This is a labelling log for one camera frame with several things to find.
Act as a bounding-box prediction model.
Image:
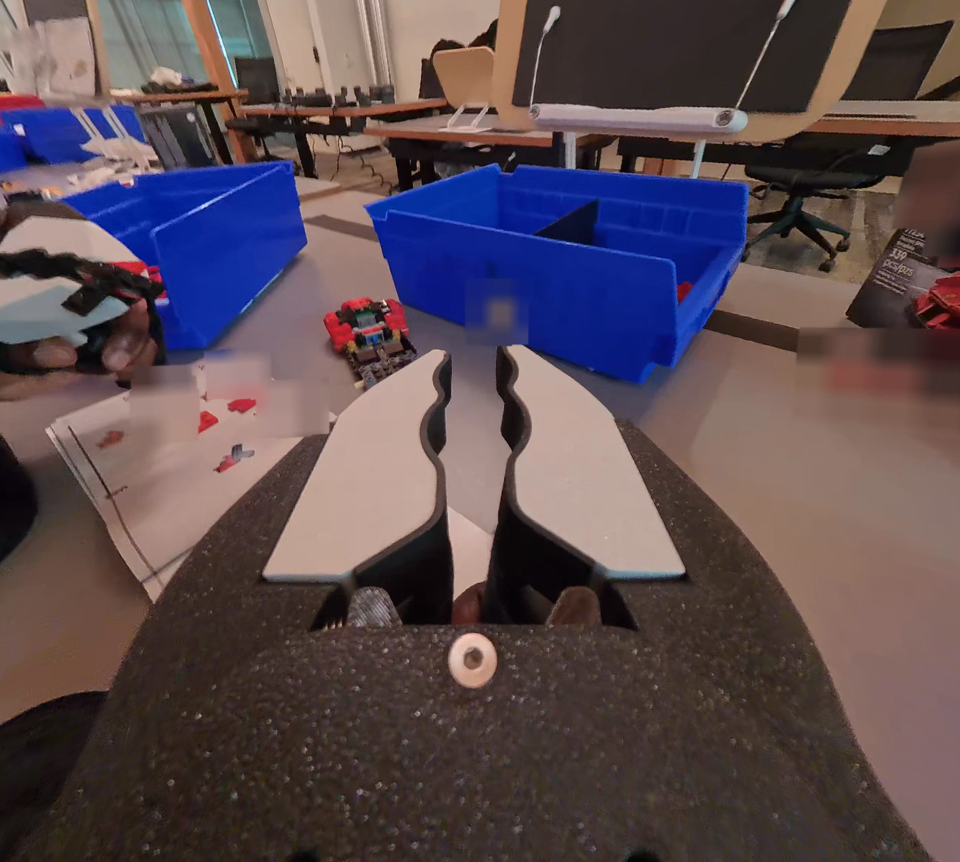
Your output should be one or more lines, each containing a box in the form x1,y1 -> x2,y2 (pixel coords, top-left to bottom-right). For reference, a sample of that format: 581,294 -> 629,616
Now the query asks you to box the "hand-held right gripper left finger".
262,349 -> 456,586

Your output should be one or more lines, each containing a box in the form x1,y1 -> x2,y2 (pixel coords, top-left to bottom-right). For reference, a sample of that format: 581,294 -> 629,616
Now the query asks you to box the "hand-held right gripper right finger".
489,343 -> 687,582

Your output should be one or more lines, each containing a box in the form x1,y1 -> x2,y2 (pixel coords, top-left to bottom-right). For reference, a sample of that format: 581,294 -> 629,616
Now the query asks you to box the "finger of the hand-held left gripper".
0,273 -> 130,347
0,216 -> 147,278

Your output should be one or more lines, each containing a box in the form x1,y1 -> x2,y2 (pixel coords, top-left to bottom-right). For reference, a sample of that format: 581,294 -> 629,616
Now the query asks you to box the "blue plastic bin with divider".
365,163 -> 751,385

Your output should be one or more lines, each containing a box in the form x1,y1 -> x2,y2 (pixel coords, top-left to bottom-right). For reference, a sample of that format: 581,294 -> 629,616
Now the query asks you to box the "partly built lego car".
324,296 -> 419,392

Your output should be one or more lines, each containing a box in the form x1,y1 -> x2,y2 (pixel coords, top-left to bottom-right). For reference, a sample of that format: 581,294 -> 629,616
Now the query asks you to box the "lego instruction booklet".
45,352 -> 496,602

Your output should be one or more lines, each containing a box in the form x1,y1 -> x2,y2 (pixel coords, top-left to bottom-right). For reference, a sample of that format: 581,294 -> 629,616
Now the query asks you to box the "lego set box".
846,225 -> 960,332

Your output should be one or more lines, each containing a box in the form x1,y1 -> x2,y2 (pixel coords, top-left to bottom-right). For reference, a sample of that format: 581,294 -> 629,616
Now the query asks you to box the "person's left hand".
0,300 -> 162,403

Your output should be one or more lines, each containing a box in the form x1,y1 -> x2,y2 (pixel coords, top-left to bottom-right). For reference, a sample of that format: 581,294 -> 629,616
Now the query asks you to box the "group of small blue bins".
0,99 -> 147,175

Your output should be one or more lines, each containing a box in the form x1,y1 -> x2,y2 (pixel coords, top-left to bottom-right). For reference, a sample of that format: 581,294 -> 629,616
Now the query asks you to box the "blue plastic storage bin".
63,161 -> 309,352

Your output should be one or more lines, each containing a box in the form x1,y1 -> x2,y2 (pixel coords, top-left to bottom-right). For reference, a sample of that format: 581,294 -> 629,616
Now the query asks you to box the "black computer monitor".
232,56 -> 281,106

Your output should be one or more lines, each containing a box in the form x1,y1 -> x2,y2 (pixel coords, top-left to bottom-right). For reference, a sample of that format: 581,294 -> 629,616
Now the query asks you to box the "dark wooden desk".
243,97 -> 451,196

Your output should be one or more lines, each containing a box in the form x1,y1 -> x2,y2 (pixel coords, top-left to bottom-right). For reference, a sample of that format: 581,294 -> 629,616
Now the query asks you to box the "grey office desk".
386,114 -> 624,192

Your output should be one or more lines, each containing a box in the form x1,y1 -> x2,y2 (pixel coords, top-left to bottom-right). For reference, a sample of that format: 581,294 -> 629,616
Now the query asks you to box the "white divider clamp bar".
527,0 -> 750,179

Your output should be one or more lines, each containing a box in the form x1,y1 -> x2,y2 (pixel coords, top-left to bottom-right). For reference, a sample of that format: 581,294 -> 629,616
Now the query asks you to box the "black office chair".
742,21 -> 955,272

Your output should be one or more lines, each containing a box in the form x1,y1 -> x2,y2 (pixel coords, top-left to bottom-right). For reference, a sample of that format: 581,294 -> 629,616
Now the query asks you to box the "wooden laptop stand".
433,45 -> 500,132

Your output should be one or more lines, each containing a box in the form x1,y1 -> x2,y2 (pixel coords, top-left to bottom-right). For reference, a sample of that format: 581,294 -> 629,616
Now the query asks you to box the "black desk divider panel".
491,0 -> 935,145

